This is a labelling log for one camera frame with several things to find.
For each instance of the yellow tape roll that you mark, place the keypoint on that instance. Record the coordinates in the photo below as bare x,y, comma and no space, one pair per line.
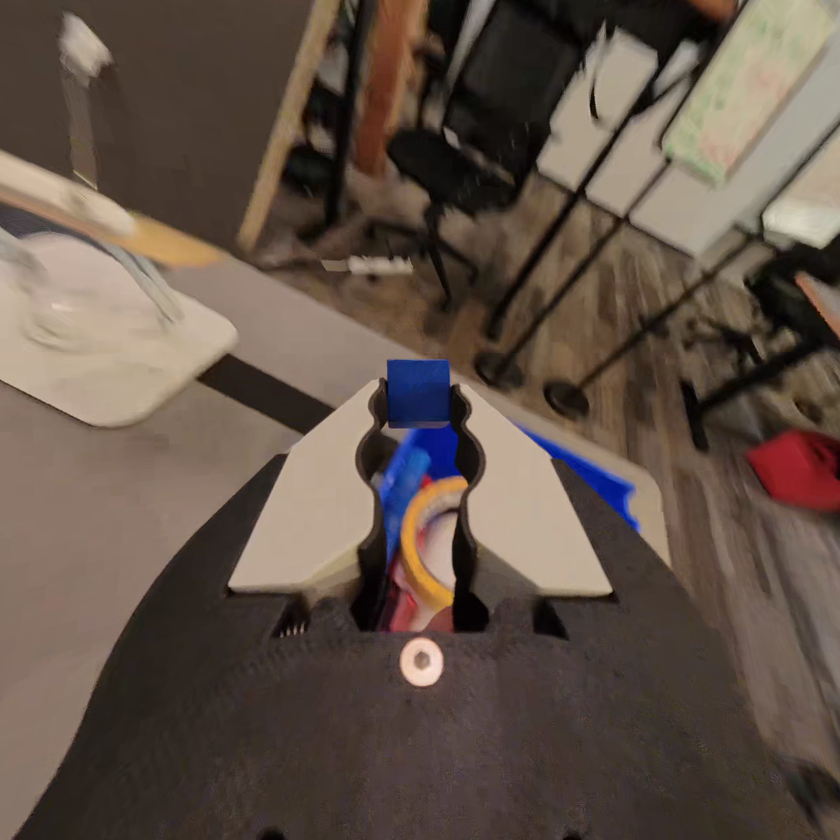
412,538

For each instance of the clear plastic container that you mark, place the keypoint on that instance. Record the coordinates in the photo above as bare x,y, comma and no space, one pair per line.
65,308

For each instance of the blue cube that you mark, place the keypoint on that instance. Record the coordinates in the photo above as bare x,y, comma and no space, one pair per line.
418,394

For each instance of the blue plastic bin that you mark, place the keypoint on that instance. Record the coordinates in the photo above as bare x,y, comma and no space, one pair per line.
590,478

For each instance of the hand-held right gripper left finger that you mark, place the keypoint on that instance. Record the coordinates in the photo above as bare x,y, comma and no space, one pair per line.
302,512

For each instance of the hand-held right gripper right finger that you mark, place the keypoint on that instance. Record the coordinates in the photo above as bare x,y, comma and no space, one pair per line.
538,525

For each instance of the white partition panel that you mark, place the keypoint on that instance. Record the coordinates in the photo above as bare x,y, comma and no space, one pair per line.
689,216

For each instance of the black round-base stand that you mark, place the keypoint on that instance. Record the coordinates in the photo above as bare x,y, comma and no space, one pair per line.
499,371
568,397

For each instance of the white power strip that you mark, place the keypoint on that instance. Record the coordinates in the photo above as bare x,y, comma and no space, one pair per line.
374,265

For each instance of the printed whiteboard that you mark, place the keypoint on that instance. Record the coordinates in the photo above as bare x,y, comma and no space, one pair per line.
741,85

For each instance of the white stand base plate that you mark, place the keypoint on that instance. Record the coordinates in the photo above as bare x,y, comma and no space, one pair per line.
118,380

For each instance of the red box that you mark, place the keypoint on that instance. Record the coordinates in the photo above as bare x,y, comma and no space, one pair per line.
794,472

